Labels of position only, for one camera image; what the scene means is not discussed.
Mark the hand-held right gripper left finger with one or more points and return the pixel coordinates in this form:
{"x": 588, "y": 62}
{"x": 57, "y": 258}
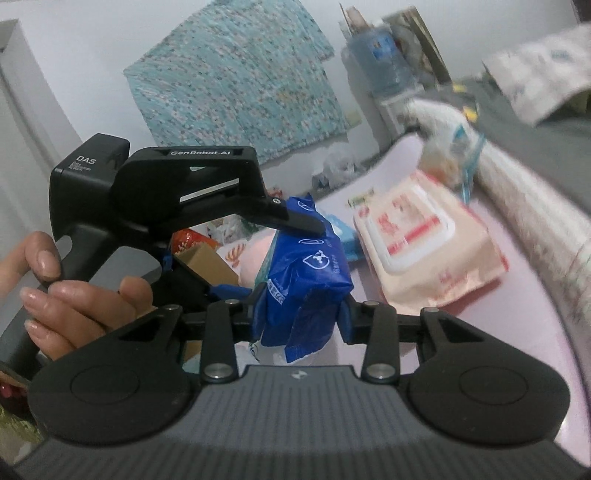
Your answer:
{"x": 220, "y": 337}

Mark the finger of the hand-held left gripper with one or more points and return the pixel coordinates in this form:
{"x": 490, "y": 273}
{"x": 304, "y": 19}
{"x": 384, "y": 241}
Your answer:
{"x": 189, "y": 286}
{"x": 286, "y": 213}

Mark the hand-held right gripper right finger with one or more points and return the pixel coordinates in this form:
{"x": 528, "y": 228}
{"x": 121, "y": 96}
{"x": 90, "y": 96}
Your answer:
{"x": 347, "y": 323}

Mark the person's left hand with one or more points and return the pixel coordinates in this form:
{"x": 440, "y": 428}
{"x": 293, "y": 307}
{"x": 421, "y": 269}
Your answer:
{"x": 69, "y": 314}

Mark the cardboard box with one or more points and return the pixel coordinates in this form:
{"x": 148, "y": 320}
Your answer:
{"x": 207, "y": 263}

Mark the red snack bag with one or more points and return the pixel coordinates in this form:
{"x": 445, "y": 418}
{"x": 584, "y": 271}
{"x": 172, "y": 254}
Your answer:
{"x": 189, "y": 240}

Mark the pink plush toy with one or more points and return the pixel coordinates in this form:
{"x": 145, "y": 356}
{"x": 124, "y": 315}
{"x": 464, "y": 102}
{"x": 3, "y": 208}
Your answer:
{"x": 254, "y": 258}

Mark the orange striped plastic bag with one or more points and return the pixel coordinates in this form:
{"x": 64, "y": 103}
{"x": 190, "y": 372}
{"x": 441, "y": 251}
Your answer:
{"x": 235, "y": 254}

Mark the white green plastic bag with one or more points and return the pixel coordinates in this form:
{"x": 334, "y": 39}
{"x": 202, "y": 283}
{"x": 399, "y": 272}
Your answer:
{"x": 228, "y": 228}

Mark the light blue tissue pack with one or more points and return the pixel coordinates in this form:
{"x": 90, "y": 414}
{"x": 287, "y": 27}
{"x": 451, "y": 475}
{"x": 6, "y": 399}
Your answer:
{"x": 346, "y": 235}

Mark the pink wet wipes pack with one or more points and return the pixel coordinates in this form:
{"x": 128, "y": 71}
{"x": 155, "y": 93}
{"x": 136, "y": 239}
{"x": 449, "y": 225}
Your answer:
{"x": 429, "y": 258}

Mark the teal floral cloth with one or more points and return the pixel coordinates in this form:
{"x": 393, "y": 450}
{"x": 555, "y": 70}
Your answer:
{"x": 231, "y": 78}

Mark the white water dispenser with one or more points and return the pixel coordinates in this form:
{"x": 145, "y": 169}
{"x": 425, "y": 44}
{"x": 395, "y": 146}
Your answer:
{"x": 392, "y": 115}

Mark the blue water jug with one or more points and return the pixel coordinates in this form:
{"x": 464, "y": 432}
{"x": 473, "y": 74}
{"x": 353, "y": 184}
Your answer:
{"x": 378, "y": 55}

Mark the striped fuzzy blanket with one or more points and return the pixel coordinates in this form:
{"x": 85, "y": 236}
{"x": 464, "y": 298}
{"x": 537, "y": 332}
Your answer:
{"x": 531, "y": 194}

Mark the dark grey cloth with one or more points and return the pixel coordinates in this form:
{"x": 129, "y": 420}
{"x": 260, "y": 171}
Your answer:
{"x": 508, "y": 124}

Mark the white printed pillow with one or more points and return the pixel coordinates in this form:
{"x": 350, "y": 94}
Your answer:
{"x": 545, "y": 69}

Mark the white wall socket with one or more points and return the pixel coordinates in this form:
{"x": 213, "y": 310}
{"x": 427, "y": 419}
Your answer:
{"x": 354, "y": 118}

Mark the picture frame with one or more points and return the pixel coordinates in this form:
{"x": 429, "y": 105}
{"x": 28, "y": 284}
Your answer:
{"x": 425, "y": 41}

